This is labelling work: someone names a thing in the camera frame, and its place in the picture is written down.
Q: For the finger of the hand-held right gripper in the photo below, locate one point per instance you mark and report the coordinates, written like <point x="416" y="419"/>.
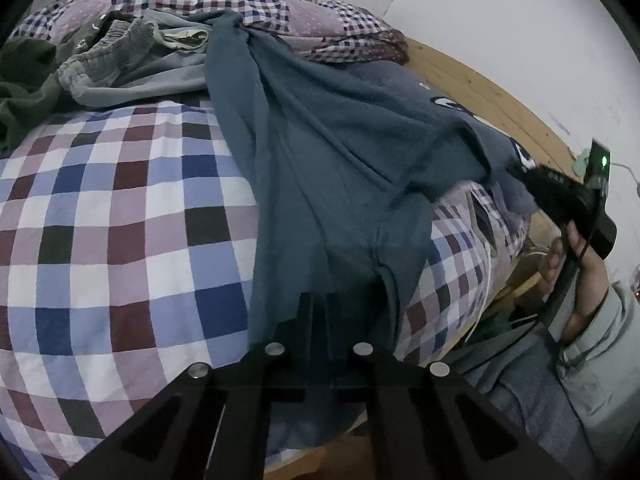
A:
<point x="520" y="177"/>

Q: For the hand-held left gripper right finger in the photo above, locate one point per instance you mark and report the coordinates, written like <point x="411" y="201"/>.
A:
<point x="336" y="340"/>

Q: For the teal sweater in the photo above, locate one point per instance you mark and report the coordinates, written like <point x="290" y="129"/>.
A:
<point x="310" y="160"/>

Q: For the person's right forearm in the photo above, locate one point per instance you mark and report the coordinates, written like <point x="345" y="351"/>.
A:
<point x="610" y="360"/>

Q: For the light blue garment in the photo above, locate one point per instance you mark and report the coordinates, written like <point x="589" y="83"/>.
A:
<point x="165" y="75"/>

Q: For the person's right hand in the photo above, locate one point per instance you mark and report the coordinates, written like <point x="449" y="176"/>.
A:
<point x="590" y="285"/>

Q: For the checkered bed sheet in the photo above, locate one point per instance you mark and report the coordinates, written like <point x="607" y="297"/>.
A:
<point x="125" y="260"/>

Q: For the navy printed blanket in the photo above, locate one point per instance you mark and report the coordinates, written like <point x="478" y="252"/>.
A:
<point x="415" y="95"/>

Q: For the patchwork gingham quilt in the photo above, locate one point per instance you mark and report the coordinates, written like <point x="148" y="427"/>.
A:
<point x="310" y="15"/>

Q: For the mint green device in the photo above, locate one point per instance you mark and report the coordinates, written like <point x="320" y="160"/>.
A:
<point x="581" y="165"/>

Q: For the grey sweatpants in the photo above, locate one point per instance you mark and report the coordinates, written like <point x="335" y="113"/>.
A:
<point x="100" y="65"/>

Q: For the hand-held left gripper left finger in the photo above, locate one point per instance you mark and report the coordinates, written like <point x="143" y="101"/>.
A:
<point x="305" y="340"/>

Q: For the dark green garment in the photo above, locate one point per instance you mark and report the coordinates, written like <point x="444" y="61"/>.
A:
<point x="25" y="100"/>

